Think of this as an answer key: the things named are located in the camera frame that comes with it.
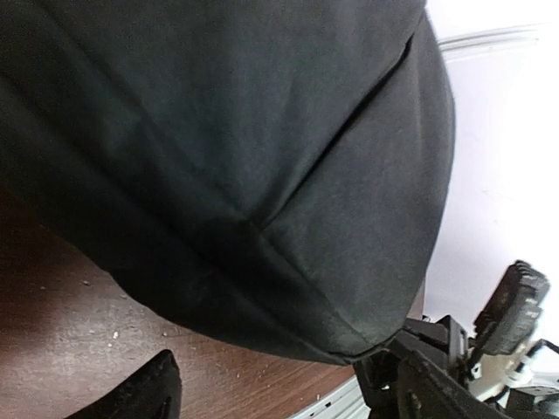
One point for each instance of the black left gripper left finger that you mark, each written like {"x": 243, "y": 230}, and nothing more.
{"x": 152, "y": 391}

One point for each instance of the right aluminium frame post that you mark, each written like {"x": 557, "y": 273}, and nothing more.
{"x": 496, "y": 36}

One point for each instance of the black student backpack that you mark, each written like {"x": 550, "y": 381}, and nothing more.
{"x": 271, "y": 174}

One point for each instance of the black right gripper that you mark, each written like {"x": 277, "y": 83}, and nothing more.
{"x": 445, "y": 336}

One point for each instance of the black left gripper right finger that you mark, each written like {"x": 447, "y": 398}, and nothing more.
{"x": 403, "y": 379}

